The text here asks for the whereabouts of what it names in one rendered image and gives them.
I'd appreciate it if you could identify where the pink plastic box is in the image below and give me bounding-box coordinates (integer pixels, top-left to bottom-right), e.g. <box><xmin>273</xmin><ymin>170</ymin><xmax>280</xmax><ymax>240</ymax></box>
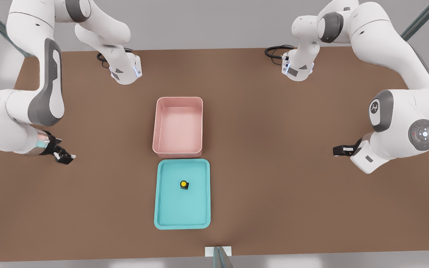
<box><xmin>152</xmin><ymin>97</ymin><xmax>204</xmax><ymax>158</ymax></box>

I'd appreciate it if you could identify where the pale blue-green tray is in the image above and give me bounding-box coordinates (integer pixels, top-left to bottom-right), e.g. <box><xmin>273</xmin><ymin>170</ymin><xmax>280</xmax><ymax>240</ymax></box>
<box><xmin>154</xmin><ymin>159</ymin><xmax>212</xmax><ymax>230</ymax></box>

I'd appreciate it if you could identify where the black cable loop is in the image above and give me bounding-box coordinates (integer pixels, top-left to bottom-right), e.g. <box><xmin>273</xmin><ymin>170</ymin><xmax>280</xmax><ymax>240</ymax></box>
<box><xmin>96</xmin><ymin>48</ymin><xmax>134</xmax><ymax>69</ymax></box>
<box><xmin>264</xmin><ymin>45</ymin><xmax>296</xmax><ymax>66</ymax></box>

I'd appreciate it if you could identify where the silver frame post with foot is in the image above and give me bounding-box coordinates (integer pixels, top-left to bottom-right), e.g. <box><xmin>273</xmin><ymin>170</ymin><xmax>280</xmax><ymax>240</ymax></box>
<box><xmin>204</xmin><ymin>246</ymin><xmax>234</xmax><ymax>268</ymax></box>

